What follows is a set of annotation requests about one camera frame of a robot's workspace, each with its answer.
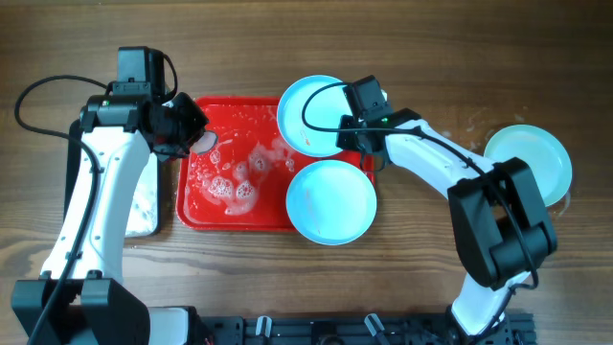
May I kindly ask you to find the pink sponge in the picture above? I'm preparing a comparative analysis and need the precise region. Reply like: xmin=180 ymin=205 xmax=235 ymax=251
xmin=191 ymin=131 xmax=218 ymax=155

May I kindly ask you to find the blue plate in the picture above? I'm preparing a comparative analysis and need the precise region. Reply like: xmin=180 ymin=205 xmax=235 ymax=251
xmin=277 ymin=75 xmax=352 ymax=158
xmin=285 ymin=160 xmax=377 ymax=245

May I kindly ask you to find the pale green plate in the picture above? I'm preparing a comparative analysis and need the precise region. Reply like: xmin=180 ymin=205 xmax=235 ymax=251
xmin=484 ymin=125 xmax=573 ymax=206

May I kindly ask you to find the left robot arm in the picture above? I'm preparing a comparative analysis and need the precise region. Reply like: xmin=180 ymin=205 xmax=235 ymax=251
xmin=11 ymin=93 xmax=208 ymax=344

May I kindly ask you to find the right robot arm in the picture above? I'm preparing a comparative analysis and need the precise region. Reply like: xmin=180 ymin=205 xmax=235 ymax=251
xmin=337 ymin=76 xmax=557 ymax=343

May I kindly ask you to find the red plastic tray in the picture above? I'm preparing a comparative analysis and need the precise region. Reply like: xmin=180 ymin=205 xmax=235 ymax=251
xmin=175 ymin=96 xmax=375 ymax=234

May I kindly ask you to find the black tub of soapy water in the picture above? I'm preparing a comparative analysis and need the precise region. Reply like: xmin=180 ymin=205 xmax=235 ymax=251
xmin=63 ymin=143 xmax=161 ymax=238

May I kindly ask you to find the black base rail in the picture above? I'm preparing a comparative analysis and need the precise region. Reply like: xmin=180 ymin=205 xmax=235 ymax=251
xmin=202 ymin=313 xmax=537 ymax=345

